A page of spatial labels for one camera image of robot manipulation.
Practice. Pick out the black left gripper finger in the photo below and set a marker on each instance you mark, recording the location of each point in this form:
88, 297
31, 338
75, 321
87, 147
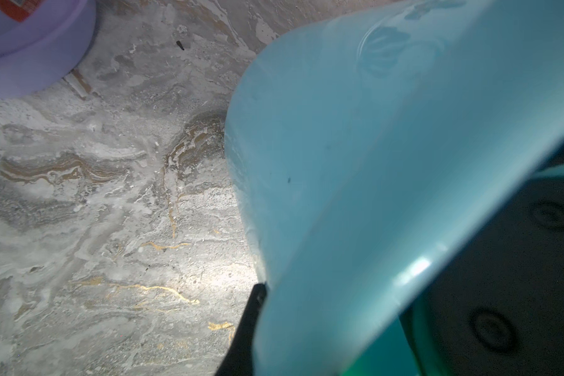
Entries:
238, 360

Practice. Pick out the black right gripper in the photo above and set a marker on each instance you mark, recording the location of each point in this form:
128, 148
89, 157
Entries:
498, 307

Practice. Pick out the teal plastic bucket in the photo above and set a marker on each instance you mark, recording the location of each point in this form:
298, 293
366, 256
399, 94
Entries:
368, 150

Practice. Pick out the purple plastic bucket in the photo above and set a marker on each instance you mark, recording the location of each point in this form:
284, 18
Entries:
41, 42

